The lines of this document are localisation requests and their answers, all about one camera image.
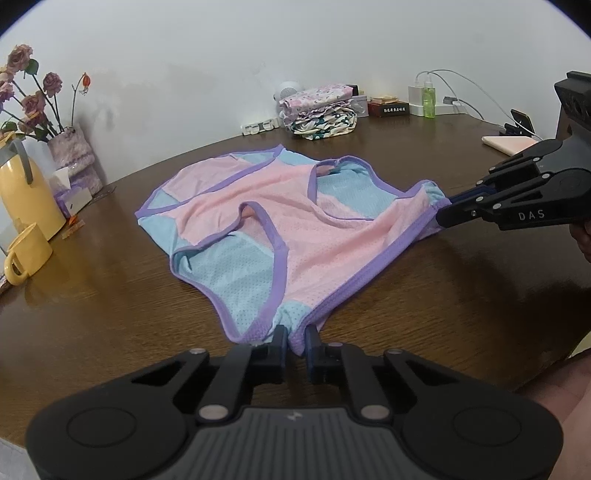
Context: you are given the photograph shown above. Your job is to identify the purple tissue box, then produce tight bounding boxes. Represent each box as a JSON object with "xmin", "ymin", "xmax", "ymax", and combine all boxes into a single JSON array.
[{"xmin": 48, "ymin": 168, "xmax": 92, "ymax": 219}]

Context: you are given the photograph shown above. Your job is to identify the white round device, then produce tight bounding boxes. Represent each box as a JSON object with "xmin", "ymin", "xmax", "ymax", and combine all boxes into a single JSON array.
[{"xmin": 273, "ymin": 81, "xmax": 303, "ymax": 102}]

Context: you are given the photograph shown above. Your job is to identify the yellow thermos jug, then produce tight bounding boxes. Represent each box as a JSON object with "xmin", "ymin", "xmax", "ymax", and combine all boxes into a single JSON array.
[{"xmin": 1, "ymin": 132, "xmax": 65, "ymax": 254}]

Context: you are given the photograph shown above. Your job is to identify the green spray bottle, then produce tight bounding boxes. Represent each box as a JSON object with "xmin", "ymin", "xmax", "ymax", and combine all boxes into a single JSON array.
[{"xmin": 422, "ymin": 73, "xmax": 437, "ymax": 119}]

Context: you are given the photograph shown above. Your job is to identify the small black box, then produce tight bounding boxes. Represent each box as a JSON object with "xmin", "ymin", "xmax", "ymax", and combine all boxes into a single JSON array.
[{"xmin": 348, "ymin": 84, "xmax": 360, "ymax": 97}]

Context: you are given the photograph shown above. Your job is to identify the small yellow packet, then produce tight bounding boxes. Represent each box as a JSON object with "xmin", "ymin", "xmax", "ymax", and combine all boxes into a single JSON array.
[{"xmin": 370, "ymin": 95, "xmax": 399, "ymax": 105}]

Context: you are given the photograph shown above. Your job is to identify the yellow mug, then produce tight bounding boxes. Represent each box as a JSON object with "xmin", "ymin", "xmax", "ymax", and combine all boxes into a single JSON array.
[{"xmin": 4, "ymin": 223, "xmax": 53, "ymax": 286}]

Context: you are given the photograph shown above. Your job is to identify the person's left hand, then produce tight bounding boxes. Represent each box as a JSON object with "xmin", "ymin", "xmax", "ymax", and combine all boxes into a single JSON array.
[{"xmin": 523, "ymin": 349, "xmax": 590, "ymax": 479}]

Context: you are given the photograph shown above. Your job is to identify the white power bank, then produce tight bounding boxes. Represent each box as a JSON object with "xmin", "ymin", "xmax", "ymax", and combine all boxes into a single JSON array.
[{"xmin": 408, "ymin": 85, "xmax": 424, "ymax": 117}]

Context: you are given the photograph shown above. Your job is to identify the purple vase with dried flowers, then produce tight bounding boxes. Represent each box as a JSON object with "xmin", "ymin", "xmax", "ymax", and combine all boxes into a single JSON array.
[{"xmin": 1, "ymin": 44, "xmax": 103, "ymax": 196}]

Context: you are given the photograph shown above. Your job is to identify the pink notebook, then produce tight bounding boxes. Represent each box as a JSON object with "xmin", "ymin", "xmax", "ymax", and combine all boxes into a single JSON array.
[{"xmin": 482, "ymin": 135, "xmax": 538, "ymax": 157}]

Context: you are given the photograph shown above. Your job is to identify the green white floral folded cloth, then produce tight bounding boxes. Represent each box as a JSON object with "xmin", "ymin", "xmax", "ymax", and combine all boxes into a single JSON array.
[{"xmin": 287, "ymin": 107, "xmax": 358, "ymax": 141}]

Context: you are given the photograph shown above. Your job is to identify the black phone stand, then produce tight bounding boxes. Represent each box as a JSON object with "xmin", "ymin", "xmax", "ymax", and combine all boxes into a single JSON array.
[{"xmin": 499, "ymin": 109, "xmax": 536, "ymax": 138}]

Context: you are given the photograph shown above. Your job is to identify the white power strip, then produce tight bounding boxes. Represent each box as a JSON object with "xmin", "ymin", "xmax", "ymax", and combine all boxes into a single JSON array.
[{"xmin": 240, "ymin": 118, "xmax": 281, "ymax": 136}]

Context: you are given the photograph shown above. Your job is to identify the purple floral folded cloth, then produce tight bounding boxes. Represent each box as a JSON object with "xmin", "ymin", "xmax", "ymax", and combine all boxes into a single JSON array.
[{"xmin": 279, "ymin": 84, "xmax": 353, "ymax": 118}]

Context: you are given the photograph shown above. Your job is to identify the lavender tin box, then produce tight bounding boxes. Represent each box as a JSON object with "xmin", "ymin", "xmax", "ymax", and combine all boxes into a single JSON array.
[{"xmin": 351, "ymin": 95, "xmax": 369, "ymax": 118}]

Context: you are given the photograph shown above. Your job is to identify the white extension socket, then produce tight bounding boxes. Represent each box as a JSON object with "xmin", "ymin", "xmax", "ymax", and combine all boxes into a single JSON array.
[{"xmin": 409, "ymin": 103, "xmax": 467, "ymax": 117}]

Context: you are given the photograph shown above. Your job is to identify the pink blue mesh shirt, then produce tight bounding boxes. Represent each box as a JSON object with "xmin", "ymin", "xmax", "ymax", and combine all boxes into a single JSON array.
[{"xmin": 136, "ymin": 147, "xmax": 449, "ymax": 354}]

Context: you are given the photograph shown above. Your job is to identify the white charging cable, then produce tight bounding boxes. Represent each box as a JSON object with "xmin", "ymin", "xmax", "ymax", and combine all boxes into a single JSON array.
[{"xmin": 414, "ymin": 68, "xmax": 512, "ymax": 127}]

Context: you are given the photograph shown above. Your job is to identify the person's right hand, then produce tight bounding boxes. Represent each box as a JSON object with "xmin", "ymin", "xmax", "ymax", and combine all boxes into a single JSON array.
[{"xmin": 569, "ymin": 222, "xmax": 591, "ymax": 263}]

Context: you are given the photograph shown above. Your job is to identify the red black box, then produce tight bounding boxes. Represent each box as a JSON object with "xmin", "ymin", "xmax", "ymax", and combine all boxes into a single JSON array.
[{"xmin": 368, "ymin": 100, "xmax": 410, "ymax": 118}]

